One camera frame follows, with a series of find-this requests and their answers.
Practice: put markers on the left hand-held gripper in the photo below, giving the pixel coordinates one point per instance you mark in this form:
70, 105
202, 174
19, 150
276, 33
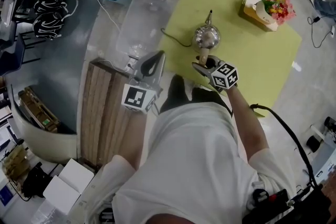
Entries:
135, 97

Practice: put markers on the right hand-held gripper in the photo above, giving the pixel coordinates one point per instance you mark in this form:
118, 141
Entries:
224, 76

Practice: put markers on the person's left forearm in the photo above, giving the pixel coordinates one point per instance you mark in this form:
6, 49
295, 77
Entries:
143, 139

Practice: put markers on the person's right forearm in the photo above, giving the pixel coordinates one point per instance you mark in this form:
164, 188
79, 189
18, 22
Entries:
246, 123

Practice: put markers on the person's black trousers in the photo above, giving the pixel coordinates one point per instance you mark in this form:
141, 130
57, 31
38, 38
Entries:
178, 94

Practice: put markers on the table with green cloth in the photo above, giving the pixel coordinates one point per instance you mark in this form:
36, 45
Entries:
249, 60

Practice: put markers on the clear plastic storage box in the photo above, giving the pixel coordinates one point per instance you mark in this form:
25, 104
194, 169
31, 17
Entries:
141, 26

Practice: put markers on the wooden plank bench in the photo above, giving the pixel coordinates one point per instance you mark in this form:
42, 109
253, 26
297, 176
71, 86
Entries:
99, 112

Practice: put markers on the light wooden box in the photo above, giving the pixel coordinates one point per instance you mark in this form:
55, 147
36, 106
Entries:
248, 11

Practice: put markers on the white pot of pink flowers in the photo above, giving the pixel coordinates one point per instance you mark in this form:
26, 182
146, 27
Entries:
262, 14

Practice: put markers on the person's white shirt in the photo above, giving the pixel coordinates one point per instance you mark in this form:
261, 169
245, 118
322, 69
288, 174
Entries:
194, 165

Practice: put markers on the black white patterned bag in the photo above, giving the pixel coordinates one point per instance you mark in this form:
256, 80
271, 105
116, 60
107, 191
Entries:
50, 4
48, 26

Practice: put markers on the brown wooden crate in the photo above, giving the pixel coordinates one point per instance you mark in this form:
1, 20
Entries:
36, 110

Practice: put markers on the curved cream counter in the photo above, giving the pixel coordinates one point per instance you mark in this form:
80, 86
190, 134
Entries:
50, 144

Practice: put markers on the white flat box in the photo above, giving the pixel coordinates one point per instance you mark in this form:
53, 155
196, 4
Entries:
61, 194
77, 175

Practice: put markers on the white power strip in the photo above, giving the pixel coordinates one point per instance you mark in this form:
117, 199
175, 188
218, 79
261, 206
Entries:
333, 31

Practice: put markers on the white stand with black feet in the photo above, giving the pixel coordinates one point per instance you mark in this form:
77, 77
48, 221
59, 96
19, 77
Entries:
312, 143

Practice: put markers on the dark blue chair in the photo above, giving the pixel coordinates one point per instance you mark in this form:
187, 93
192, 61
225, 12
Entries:
10, 57

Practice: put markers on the black waist pack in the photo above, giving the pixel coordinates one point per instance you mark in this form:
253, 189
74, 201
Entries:
309, 207

